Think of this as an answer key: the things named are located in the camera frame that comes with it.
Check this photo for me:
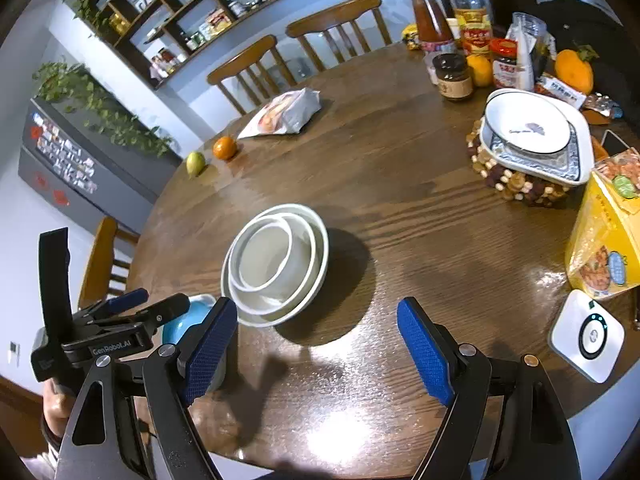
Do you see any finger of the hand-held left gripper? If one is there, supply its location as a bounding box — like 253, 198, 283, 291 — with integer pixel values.
87, 293, 191, 334
72, 287, 150, 324

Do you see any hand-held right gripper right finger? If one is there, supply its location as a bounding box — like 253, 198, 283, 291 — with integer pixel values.
396, 296, 583, 480

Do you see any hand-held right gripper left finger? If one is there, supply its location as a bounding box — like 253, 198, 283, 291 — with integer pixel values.
54, 296, 239, 480

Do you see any blue oval dish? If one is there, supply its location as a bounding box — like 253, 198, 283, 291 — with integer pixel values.
161, 294, 237, 393

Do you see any large white bowl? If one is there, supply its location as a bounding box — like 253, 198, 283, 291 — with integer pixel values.
220, 203, 329, 329

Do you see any deep white bowl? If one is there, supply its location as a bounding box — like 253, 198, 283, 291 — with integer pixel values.
238, 222, 296, 292

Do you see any shallow white bowl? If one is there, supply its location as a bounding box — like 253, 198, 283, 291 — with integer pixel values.
227, 212, 321, 317

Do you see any person's left forearm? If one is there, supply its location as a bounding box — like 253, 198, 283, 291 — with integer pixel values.
20, 417, 68, 480

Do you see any stack of patterned plates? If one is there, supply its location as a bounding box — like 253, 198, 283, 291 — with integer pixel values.
480, 88, 596, 187

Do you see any person's left hand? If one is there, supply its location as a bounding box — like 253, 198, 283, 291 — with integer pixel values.
43, 381, 77, 432

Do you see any wooden chair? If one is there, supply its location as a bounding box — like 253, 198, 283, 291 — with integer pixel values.
77, 216, 141, 311
285, 0, 394, 72
207, 35, 297, 115

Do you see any grey refrigerator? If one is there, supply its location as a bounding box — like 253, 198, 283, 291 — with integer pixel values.
18, 98, 183, 235

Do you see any group of fridge magnets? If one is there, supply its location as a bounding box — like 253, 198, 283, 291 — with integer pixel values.
29, 112, 98, 206

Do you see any white square device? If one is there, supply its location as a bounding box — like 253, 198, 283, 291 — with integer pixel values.
549, 289, 626, 385

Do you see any orange fruit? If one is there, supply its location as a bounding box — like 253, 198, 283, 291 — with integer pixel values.
212, 136, 238, 162

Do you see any wooden bead trivet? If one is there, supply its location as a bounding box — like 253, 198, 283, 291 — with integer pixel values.
466, 116, 572, 209

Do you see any trailing green plant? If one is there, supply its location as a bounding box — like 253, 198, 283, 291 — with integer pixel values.
32, 61, 175, 159

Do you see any square patterned plate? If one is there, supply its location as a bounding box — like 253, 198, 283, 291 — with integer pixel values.
479, 116, 582, 183

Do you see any yellow snack box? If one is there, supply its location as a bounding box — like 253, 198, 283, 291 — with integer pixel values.
564, 147, 640, 302

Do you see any white plastic snack bag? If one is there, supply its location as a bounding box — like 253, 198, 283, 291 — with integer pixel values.
237, 87, 321, 140

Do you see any round white plate dark rim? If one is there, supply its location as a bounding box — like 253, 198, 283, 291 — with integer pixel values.
484, 89, 572, 155

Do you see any dark lid glass jar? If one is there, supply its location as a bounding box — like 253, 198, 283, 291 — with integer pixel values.
431, 52, 474, 102

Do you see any yellow citrus fruit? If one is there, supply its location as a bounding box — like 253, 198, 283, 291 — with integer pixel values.
466, 54, 495, 88

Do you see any white printed packet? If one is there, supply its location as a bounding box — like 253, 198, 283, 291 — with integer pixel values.
534, 74, 587, 111

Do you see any red label sauce jar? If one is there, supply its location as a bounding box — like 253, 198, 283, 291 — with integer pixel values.
490, 38, 522, 89

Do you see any small leafy plant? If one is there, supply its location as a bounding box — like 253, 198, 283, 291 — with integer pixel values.
64, 0, 116, 38

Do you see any small foil packet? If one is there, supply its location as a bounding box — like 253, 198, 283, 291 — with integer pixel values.
584, 93, 625, 121

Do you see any yellow snack packet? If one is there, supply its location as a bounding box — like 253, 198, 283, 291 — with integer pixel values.
402, 24, 425, 51

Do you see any orange bell pepper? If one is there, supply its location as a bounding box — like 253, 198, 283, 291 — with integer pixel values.
554, 45, 599, 96

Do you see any clear plastic bag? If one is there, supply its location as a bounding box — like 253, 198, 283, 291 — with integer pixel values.
510, 11, 557, 92

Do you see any red sauce bottle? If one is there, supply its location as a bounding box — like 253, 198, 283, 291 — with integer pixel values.
406, 0, 457, 55

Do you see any black bag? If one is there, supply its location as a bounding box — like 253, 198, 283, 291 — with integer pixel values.
537, 0, 640, 126

